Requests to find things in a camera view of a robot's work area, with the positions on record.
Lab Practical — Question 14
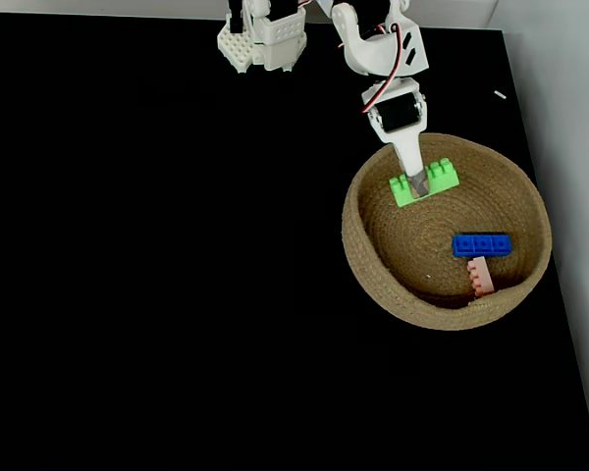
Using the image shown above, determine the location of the red black servo cable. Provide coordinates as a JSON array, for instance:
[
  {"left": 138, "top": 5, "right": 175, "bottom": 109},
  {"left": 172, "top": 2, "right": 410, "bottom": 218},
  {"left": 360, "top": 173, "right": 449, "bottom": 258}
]
[{"left": 361, "top": 22, "right": 404, "bottom": 115}]

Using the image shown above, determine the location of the pink lego block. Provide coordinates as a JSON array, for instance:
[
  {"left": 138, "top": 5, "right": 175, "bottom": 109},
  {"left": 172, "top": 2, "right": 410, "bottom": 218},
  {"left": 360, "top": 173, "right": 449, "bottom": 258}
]
[{"left": 465, "top": 256, "right": 496, "bottom": 298}]

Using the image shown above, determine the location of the woven rope basket tray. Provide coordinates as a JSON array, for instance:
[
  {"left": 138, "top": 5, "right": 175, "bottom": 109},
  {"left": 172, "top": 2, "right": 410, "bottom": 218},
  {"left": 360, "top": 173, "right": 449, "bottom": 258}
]
[{"left": 342, "top": 131, "right": 554, "bottom": 332}]

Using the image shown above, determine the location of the green lego block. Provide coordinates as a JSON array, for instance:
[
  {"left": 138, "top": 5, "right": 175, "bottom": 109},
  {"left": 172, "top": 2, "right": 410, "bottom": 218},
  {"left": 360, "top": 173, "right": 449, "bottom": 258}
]
[{"left": 389, "top": 157, "right": 460, "bottom": 208}]

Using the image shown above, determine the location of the blue lego block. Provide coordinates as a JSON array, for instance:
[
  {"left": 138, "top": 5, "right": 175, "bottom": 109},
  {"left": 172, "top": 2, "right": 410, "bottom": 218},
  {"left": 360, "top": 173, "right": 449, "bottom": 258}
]
[{"left": 452, "top": 234, "right": 513, "bottom": 258}]

